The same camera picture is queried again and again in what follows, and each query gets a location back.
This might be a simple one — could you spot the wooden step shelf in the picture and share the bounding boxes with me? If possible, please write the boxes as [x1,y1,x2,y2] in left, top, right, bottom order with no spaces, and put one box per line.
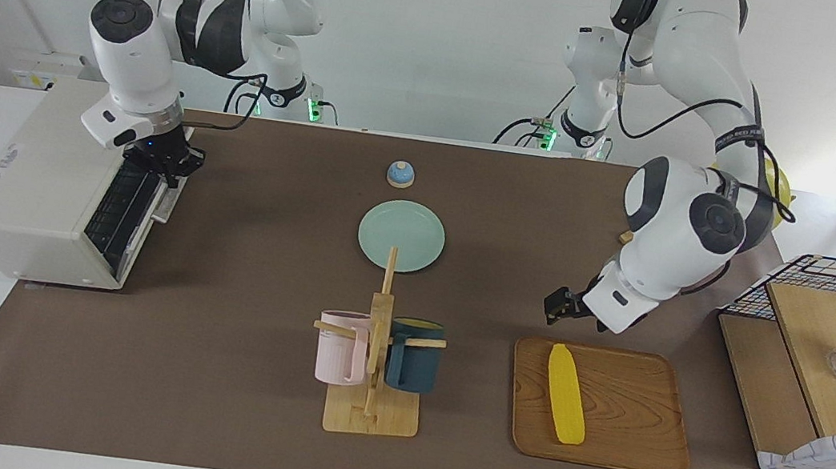
[702,274,836,469]

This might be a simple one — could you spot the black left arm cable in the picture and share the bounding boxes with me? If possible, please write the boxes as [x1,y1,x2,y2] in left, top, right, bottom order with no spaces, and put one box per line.
[601,16,821,228]

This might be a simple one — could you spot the dark blue mug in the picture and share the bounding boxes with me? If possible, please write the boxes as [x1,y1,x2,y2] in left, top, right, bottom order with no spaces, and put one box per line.
[380,314,448,398]

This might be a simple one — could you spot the wooden mug tree stand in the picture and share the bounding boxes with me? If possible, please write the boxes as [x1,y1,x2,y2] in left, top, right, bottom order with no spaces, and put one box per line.
[299,237,460,447]

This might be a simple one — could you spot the beige toaster oven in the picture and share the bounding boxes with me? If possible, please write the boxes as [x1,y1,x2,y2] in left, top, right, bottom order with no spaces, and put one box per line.
[0,68,201,303]

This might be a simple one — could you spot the pink mug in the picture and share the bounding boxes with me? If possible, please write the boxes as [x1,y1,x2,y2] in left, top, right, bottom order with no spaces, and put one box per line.
[311,307,376,390]

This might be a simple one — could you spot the yellow corn cob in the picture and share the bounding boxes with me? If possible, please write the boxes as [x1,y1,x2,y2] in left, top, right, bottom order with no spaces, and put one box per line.
[538,343,598,448]

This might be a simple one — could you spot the black base power cable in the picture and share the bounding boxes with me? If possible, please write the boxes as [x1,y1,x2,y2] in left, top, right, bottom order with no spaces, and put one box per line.
[490,76,577,156]
[224,71,344,129]

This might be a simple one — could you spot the black wire basket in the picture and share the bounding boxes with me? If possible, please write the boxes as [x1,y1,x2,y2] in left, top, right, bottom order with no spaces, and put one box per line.
[708,243,836,407]

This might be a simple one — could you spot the light green plate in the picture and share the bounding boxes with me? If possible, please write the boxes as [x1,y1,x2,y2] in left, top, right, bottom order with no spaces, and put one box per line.
[353,194,451,279]

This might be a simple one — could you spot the glass oven door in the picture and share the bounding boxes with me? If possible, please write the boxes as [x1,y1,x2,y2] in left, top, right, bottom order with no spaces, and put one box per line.
[77,143,191,295]

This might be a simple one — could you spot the yellow plate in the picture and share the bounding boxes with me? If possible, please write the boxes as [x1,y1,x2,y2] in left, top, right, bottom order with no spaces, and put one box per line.
[755,157,799,224]

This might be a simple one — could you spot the brown wooden tray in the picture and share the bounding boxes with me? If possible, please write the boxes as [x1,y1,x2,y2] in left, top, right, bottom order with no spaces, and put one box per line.
[500,335,705,469]

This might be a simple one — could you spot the brown table mat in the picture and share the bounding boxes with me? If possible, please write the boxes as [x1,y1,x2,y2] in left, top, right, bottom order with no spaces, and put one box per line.
[0,82,836,469]

